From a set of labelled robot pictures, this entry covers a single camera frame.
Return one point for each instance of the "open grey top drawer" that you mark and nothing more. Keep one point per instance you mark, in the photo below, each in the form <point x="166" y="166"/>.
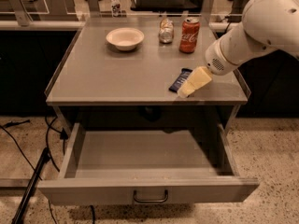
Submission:
<point x="106" y="167"/>

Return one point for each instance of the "clear glass jar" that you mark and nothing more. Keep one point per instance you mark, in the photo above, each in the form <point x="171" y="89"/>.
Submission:
<point x="166" y="32"/>

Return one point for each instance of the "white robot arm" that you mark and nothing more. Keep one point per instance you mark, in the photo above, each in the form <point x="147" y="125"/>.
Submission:
<point x="266" y="26"/>

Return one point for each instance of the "clear plastic bottle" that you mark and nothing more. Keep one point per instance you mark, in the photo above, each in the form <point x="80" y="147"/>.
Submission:
<point x="115" y="8"/>

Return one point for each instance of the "black floor rail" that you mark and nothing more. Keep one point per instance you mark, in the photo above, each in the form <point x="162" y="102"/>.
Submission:
<point x="31" y="187"/>

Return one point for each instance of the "red coca-cola can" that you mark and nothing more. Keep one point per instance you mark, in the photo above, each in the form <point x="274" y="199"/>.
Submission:
<point x="190" y="31"/>

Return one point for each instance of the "grey cabinet table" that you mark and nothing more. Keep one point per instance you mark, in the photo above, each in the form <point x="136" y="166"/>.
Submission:
<point x="95" y="73"/>

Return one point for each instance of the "white bowl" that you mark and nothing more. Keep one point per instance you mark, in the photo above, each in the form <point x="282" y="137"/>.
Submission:
<point x="125" y="39"/>

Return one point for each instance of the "black drawer handle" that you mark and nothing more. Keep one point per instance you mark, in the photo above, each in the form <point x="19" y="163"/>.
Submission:
<point x="150" y="196"/>

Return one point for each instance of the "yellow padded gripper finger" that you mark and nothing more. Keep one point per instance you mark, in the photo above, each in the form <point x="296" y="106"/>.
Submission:
<point x="197" y="79"/>

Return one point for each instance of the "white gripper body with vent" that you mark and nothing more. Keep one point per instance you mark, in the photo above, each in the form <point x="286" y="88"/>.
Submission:
<point x="215" y="57"/>

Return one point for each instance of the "blue rxbar blueberry wrapper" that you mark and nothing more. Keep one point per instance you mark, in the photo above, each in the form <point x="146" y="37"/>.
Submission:
<point x="185" y="72"/>

